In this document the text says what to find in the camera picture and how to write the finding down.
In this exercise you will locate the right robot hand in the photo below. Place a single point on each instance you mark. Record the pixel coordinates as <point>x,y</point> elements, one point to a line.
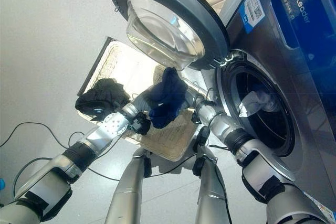
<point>193,99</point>

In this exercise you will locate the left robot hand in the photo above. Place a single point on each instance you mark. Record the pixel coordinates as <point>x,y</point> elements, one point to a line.
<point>143,99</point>

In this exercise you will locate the dark blue garment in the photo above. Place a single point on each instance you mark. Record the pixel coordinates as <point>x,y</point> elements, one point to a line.
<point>168,98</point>

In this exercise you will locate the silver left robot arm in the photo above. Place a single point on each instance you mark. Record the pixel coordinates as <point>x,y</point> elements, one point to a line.
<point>60,166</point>

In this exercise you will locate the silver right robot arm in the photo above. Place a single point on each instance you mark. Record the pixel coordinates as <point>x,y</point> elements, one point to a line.
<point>252,155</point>

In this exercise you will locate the round washing machine door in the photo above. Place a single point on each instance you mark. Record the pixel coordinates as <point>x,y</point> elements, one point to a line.
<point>168,6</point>

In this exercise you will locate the grey front-load washing machine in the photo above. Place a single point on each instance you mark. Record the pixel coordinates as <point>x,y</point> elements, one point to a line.
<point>302,119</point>

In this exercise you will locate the blue washing machine control panel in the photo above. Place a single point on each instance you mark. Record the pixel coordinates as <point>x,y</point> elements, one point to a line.
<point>312,24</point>

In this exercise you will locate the black garment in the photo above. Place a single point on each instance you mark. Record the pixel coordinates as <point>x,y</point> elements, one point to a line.
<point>103,95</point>

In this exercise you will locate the white woven laundry basket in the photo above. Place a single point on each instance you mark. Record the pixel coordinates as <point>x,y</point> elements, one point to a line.
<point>170,137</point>

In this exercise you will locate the white garment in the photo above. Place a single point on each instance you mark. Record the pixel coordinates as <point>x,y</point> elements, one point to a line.
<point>253,102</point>

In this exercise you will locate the silver right robot leg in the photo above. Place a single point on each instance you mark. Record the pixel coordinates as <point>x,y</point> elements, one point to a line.
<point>210,182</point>

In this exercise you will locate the silver robot leg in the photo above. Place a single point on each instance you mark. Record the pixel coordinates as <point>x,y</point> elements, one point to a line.
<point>210,182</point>
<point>126,190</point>

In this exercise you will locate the silver left robot leg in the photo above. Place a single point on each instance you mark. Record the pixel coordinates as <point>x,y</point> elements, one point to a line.
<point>126,190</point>

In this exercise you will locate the white blue energy label sticker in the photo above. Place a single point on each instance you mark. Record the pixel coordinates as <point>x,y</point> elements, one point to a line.
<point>253,11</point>

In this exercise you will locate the small blue object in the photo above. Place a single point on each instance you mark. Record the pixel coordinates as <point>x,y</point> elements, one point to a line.
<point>1,184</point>

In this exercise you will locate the colourful sticker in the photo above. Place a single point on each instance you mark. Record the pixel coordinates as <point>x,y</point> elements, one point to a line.
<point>326,212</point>

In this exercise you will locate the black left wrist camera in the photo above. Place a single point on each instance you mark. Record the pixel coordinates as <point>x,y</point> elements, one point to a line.
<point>141,125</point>

